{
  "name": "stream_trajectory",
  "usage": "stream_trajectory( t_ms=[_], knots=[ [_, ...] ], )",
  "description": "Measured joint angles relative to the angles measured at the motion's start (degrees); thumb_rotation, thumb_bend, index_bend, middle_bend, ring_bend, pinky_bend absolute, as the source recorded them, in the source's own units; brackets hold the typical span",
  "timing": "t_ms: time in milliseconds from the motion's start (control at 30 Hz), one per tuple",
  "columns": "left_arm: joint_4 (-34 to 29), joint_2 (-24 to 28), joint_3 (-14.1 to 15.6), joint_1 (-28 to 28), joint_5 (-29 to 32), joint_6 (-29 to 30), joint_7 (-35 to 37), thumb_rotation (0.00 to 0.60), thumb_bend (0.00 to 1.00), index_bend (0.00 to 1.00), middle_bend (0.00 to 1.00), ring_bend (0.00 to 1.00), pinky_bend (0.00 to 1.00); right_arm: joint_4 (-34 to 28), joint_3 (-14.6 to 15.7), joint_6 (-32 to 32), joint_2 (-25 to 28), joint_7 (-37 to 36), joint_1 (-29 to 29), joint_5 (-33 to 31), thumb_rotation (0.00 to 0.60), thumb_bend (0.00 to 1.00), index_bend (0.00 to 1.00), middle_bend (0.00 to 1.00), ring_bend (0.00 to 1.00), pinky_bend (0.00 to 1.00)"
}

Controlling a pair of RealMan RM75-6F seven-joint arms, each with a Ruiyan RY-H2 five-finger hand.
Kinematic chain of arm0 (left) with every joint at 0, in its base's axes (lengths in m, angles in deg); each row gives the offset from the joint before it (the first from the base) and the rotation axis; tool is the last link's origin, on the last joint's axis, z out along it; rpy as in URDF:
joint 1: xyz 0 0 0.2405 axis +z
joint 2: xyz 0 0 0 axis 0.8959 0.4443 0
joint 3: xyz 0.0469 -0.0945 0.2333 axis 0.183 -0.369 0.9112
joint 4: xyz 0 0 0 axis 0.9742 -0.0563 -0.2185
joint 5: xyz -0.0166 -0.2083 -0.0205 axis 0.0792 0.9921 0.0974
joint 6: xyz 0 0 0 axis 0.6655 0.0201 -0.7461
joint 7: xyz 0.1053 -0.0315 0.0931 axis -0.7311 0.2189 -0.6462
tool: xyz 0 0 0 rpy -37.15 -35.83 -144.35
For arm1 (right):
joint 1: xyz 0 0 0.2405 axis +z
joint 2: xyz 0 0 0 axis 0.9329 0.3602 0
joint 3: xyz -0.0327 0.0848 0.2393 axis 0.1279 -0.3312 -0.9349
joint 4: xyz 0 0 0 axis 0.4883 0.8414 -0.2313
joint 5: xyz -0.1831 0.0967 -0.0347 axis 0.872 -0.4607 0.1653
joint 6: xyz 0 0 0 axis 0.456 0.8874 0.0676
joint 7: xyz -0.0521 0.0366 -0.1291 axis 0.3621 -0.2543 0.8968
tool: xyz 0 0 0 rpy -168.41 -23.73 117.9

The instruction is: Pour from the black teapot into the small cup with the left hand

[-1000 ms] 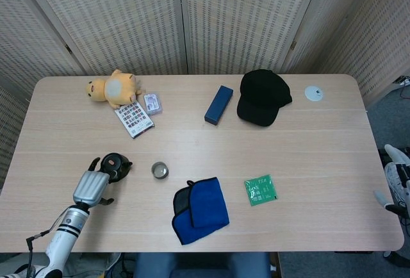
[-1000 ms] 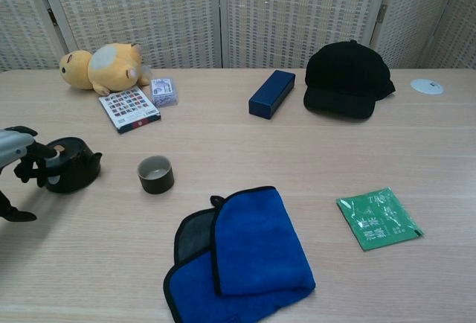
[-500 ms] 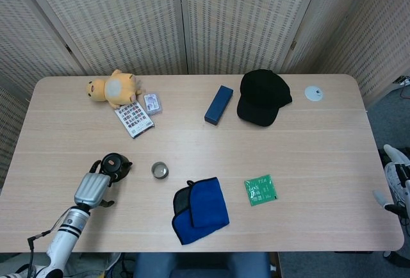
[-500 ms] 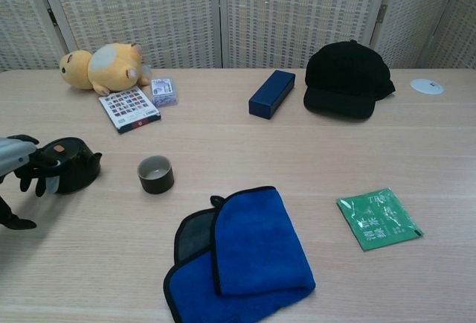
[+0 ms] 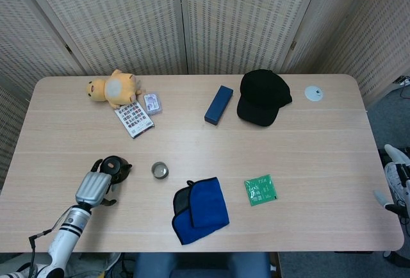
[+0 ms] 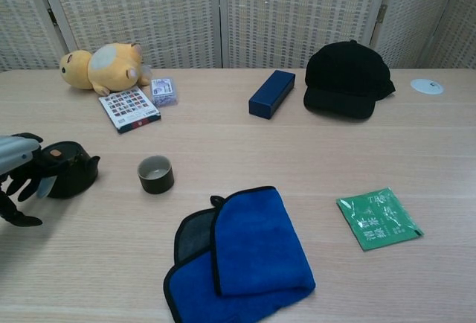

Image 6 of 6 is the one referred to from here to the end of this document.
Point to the card sheet booklet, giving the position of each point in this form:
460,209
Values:
128,109

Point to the dark blue rectangular box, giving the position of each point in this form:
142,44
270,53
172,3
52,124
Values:
271,94

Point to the green packet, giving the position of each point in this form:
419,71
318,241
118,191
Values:
379,220

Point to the small clear card case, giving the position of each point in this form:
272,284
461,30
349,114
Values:
164,92

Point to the blue folded cloth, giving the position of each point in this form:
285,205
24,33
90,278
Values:
256,248

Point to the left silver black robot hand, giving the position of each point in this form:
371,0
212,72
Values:
16,152

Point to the white round table grommet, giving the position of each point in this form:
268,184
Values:
427,86

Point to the black teapot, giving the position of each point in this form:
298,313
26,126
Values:
74,174

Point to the yellow plush toy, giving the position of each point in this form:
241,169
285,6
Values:
108,68

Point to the woven folding screen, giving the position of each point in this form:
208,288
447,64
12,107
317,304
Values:
148,14

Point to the black baseball cap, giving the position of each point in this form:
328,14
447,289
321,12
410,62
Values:
342,77

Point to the small metal cup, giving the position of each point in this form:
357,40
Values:
156,179

